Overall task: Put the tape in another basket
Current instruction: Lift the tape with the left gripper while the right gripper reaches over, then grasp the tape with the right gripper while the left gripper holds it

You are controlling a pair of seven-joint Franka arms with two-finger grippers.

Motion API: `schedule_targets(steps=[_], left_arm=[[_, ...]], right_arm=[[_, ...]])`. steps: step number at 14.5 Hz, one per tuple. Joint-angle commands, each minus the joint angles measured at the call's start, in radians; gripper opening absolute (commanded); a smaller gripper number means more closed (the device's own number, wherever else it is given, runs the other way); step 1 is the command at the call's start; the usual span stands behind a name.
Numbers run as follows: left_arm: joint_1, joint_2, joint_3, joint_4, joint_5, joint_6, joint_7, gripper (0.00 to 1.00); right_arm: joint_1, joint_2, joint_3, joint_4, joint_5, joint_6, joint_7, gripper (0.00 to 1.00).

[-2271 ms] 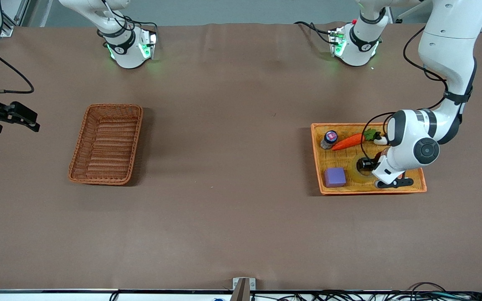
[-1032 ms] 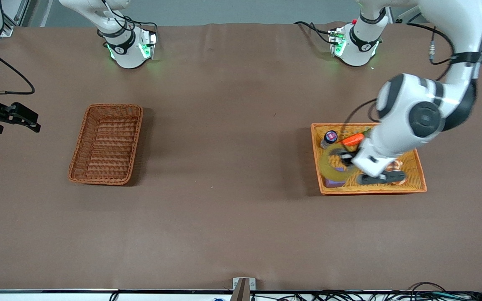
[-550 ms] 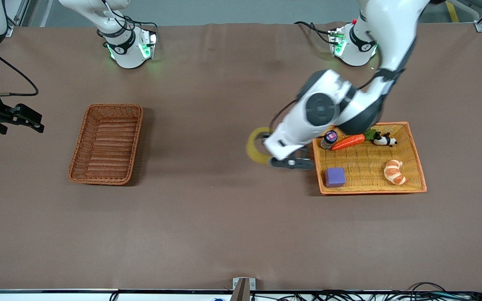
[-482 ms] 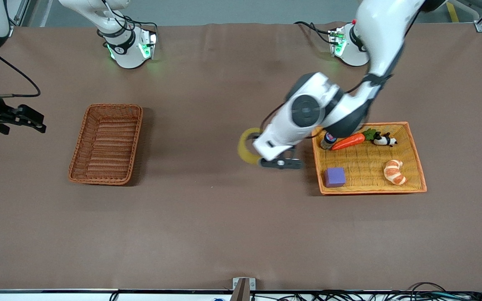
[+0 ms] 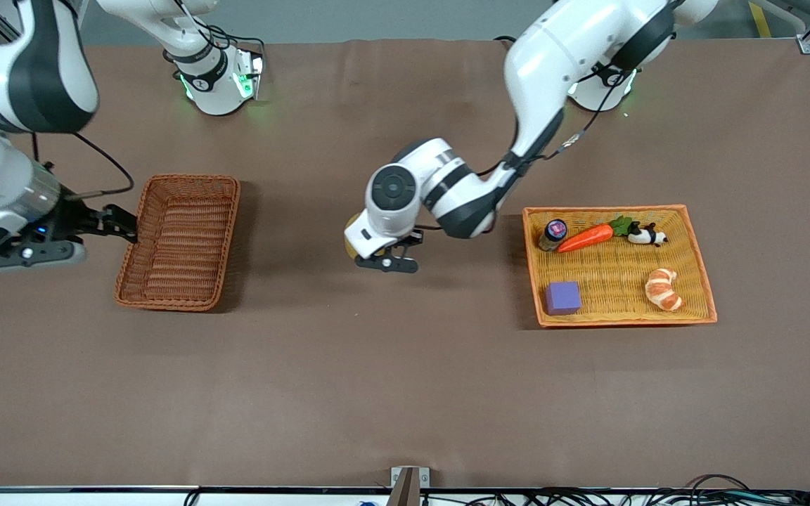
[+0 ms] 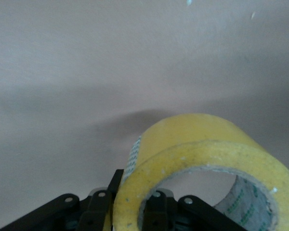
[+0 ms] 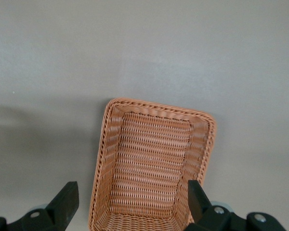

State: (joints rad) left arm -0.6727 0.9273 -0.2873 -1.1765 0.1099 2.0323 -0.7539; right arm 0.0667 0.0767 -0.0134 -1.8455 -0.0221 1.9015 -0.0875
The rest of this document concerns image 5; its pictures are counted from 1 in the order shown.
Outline brown table cover sheet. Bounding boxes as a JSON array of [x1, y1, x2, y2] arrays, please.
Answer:
[[0, 37, 810, 491]]

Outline brown wicker basket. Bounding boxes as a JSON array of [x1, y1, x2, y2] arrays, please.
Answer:
[[114, 174, 242, 312]]

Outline toy panda figure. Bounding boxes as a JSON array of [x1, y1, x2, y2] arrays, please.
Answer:
[[626, 222, 669, 248]]

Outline yellowish packing tape roll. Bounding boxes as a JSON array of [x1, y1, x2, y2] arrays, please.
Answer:
[[343, 211, 378, 261]]

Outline toy croissant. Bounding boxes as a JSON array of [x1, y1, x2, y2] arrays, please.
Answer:
[[644, 268, 685, 313]]

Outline black cable tangle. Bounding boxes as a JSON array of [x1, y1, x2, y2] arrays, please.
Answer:
[[419, 474, 810, 506]]

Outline small bottle blue lid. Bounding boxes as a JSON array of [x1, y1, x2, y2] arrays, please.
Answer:
[[538, 219, 569, 252]]

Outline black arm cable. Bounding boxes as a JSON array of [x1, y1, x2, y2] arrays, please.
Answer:
[[472, 62, 627, 176], [31, 132, 134, 200]]

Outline black right base cable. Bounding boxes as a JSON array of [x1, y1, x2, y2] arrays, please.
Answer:
[[205, 25, 266, 57]]

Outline orange toy carrot green leaves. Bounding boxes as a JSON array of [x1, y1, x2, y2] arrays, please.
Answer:
[[557, 216, 634, 254]]

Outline purple foam cube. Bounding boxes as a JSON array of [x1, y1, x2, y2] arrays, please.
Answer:
[[544, 280, 583, 316]]

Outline yellow wicker basket orange rim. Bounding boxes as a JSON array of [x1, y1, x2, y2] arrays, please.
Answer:
[[522, 205, 719, 329]]

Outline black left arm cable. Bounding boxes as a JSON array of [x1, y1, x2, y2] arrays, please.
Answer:
[[472, 62, 627, 176]]

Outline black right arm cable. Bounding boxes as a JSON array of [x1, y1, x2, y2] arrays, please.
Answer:
[[31, 132, 134, 200]]

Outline metal bracket at table edge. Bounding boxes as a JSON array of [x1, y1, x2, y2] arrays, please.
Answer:
[[385, 465, 432, 506]]

